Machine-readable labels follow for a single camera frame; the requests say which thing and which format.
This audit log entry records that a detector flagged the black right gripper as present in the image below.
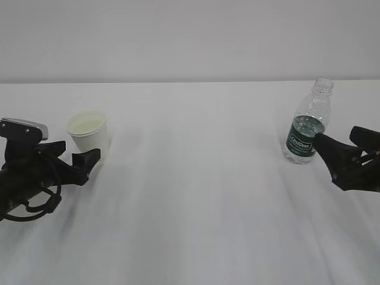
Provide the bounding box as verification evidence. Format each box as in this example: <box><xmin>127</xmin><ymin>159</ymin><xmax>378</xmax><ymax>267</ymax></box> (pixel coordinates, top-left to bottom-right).
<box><xmin>313</xmin><ymin>126</ymin><xmax>380</xmax><ymax>192</ymax></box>

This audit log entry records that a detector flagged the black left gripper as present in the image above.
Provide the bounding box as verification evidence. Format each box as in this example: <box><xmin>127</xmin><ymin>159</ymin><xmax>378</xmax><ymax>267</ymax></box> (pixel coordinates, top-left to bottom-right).
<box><xmin>29</xmin><ymin>141</ymin><xmax>101</xmax><ymax>189</ymax></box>

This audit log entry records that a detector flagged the white paper cup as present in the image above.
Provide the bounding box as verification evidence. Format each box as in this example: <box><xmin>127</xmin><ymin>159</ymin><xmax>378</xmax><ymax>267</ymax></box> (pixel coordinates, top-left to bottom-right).
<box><xmin>66</xmin><ymin>110</ymin><xmax>109</xmax><ymax>162</ymax></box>

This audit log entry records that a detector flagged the clear plastic water bottle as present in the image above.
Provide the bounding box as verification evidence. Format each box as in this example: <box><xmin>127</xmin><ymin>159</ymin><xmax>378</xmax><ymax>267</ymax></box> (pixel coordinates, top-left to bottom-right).
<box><xmin>283</xmin><ymin>78</ymin><xmax>334</xmax><ymax>164</ymax></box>

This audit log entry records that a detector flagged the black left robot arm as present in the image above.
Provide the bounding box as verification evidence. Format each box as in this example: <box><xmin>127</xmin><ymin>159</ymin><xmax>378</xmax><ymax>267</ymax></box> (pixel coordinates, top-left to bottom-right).
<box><xmin>1</xmin><ymin>141</ymin><xmax>101</xmax><ymax>222</ymax></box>

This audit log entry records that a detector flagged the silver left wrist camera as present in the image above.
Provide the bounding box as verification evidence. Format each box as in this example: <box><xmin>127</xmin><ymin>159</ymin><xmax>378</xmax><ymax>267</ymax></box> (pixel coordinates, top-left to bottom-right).
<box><xmin>1</xmin><ymin>118</ymin><xmax>49</xmax><ymax>164</ymax></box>

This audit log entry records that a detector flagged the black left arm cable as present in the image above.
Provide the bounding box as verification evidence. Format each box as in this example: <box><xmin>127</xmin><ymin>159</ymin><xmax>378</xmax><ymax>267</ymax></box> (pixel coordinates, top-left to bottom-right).
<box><xmin>0</xmin><ymin>154</ymin><xmax>63</xmax><ymax>222</ymax></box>

